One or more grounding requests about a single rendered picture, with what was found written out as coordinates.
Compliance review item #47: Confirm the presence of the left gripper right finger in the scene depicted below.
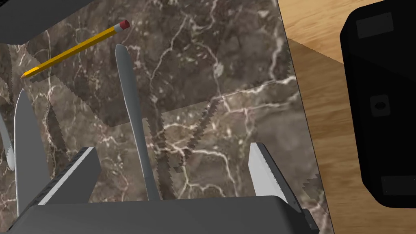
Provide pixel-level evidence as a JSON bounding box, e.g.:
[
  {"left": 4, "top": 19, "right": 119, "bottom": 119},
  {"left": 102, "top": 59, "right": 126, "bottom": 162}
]
[{"left": 248, "top": 142, "right": 303, "bottom": 212}]

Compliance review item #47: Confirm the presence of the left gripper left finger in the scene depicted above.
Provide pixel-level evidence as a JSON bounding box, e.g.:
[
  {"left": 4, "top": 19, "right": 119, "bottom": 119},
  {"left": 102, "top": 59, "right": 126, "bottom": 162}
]
[{"left": 30, "top": 147, "right": 102, "bottom": 206}]

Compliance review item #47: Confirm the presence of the broad grey knife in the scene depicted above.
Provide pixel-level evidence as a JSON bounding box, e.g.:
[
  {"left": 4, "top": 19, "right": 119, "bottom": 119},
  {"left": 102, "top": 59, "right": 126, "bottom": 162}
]
[{"left": 13, "top": 88, "right": 51, "bottom": 217}]

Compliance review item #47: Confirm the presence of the grey cutlery piece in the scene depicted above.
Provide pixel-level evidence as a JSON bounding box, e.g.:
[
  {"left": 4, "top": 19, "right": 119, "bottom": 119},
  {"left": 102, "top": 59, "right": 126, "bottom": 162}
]
[{"left": 0, "top": 112, "right": 16, "bottom": 172}]

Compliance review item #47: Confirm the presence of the yellow pencil with red eraser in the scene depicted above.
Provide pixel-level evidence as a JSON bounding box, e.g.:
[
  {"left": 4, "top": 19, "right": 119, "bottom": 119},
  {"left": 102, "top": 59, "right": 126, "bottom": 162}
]
[{"left": 20, "top": 20, "right": 131, "bottom": 80}]

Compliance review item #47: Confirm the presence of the black rounded block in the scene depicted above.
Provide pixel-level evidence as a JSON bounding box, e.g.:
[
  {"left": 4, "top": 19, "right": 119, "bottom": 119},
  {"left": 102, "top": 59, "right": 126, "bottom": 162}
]
[{"left": 339, "top": 0, "right": 416, "bottom": 209}]

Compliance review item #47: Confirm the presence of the dark grey flat slab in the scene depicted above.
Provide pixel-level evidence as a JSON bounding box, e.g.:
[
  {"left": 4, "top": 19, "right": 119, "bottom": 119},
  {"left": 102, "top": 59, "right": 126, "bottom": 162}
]
[{"left": 0, "top": 0, "right": 95, "bottom": 45}]

